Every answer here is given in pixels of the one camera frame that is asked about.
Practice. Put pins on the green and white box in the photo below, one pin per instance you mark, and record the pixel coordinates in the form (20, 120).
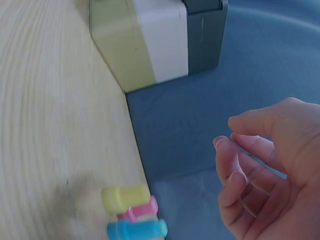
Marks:
(140, 42)

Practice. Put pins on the person's right hand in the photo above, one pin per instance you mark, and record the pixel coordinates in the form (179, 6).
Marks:
(292, 195)

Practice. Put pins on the blue plastic clip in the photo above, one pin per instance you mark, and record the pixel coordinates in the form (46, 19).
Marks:
(135, 229)

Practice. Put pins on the dark grey box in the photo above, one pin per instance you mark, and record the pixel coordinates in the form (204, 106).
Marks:
(205, 37)

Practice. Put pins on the yellow plastic clip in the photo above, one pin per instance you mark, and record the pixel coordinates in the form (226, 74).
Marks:
(125, 197)

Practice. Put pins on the person's right thumb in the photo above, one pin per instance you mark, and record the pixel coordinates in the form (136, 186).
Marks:
(262, 120)

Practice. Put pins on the pink plastic clip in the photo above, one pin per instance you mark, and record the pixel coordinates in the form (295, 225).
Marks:
(142, 210)

